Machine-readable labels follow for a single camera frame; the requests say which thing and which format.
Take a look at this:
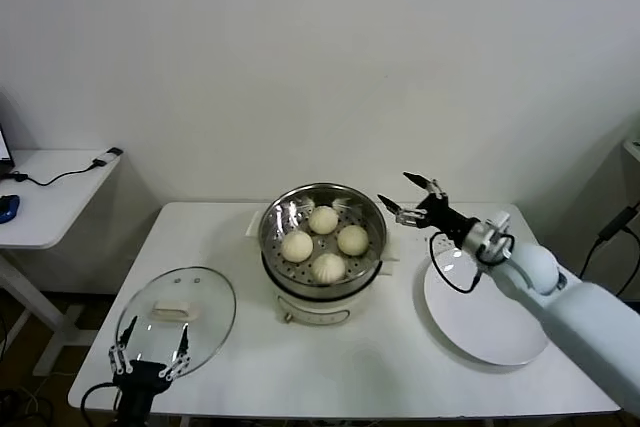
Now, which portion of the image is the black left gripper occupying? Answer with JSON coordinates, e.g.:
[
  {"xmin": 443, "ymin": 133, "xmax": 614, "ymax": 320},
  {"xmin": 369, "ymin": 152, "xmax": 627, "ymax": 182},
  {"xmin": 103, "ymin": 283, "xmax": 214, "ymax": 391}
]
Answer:
[{"xmin": 108, "ymin": 315, "xmax": 192, "ymax": 427}]

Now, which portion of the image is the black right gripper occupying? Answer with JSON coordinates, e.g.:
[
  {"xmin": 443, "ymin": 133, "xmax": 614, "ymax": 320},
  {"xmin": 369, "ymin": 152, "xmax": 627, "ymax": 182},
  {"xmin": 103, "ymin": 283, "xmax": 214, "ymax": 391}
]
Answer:
[{"xmin": 377, "ymin": 171, "xmax": 476, "ymax": 249}]

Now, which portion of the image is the glass lid with white handle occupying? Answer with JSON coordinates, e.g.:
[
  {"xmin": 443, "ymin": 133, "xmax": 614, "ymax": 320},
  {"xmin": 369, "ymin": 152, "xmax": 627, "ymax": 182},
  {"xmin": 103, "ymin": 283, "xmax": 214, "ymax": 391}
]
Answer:
[{"xmin": 114, "ymin": 265, "xmax": 237, "ymax": 373}]

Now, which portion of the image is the white steamed baozi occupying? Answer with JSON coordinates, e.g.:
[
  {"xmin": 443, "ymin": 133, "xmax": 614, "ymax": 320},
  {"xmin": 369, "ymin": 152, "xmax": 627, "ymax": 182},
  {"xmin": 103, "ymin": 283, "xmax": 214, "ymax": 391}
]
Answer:
[
  {"xmin": 307, "ymin": 205, "xmax": 339, "ymax": 236},
  {"xmin": 279, "ymin": 230, "xmax": 315, "ymax": 263},
  {"xmin": 311, "ymin": 252, "xmax": 347, "ymax": 286},
  {"xmin": 337, "ymin": 224, "xmax": 371, "ymax": 256}
]

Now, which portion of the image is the stainless steel steamer basket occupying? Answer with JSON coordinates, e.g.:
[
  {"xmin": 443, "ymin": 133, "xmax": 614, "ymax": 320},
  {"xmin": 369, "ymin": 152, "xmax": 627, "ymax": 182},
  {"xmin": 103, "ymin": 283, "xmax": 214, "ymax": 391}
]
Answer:
[{"xmin": 244, "ymin": 182, "xmax": 404, "ymax": 301}]

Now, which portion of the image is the white round plate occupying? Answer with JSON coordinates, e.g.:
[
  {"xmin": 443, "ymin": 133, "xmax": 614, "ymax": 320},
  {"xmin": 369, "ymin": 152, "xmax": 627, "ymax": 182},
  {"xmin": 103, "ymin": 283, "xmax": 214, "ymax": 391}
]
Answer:
[{"xmin": 423, "ymin": 241, "xmax": 551, "ymax": 367}]

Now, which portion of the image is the white electric cooker pot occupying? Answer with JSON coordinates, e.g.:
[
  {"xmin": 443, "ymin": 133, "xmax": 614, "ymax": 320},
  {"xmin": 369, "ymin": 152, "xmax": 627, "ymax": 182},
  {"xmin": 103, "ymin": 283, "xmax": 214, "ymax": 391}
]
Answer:
[{"xmin": 260, "ymin": 246, "xmax": 397, "ymax": 327}]

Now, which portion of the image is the white side desk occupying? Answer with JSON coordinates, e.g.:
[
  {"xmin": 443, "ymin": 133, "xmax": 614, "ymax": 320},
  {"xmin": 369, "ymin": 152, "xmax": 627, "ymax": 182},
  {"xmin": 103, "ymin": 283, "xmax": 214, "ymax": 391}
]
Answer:
[{"xmin": 0, "ymin": 148, "xmax": 126, "ymax": 378}]

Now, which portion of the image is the blue handheld device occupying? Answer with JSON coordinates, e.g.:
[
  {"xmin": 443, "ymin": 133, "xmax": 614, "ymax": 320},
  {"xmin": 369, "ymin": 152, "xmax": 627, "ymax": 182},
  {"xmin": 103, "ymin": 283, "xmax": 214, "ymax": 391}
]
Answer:
[{"xmin": 0, "ymin": 194, "xmax": 21, "ymax": 224}]

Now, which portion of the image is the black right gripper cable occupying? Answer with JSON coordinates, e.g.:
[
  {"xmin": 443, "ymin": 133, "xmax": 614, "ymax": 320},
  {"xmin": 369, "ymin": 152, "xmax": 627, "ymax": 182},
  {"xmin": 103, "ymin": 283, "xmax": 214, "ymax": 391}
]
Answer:
[{"xmin": 428, "ymin": 229, "xmax": 516, "ymax": 295}]

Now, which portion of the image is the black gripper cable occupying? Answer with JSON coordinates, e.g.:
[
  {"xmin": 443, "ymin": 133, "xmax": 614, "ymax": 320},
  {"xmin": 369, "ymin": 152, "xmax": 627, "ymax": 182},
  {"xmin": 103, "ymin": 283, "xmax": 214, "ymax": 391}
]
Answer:
[
  {"xmin": 428, "ymin": 229, "xmax": 516, "ymax": 295},
  {"xmin": 81, "ymin": 381, "xmax": 121, "ymax": 427}
]

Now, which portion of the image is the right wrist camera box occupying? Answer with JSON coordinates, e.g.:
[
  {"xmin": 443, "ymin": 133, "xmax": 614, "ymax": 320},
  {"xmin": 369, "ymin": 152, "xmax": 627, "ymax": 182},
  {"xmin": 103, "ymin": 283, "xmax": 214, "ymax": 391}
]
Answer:
[{"xmin": 480, "ymin": 210, "xmax": 514, "ymax": 248}]

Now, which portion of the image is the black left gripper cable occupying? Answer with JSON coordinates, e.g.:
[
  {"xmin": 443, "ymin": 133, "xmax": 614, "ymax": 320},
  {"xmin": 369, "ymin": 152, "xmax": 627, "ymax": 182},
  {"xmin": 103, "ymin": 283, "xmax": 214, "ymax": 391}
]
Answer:
[{"xmin": 81, "ymin": 381, "xmax": 121, "ymax": 427}]

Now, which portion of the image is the black cable with adapter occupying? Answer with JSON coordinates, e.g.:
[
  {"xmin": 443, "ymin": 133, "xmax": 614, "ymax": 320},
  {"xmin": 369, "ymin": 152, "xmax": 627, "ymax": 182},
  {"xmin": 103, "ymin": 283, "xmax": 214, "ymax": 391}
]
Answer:
[{"xmin": 0, "ymin": 146, "xmax": 124, "ymax": 187}]

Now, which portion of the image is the black power cable with brick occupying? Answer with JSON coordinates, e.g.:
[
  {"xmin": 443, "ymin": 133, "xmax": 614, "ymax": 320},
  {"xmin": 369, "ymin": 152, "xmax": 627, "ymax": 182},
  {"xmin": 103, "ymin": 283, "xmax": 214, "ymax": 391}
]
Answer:
[{"xmin": 578, "ymin": 200, "xmax": 640, "ymax": 298}]

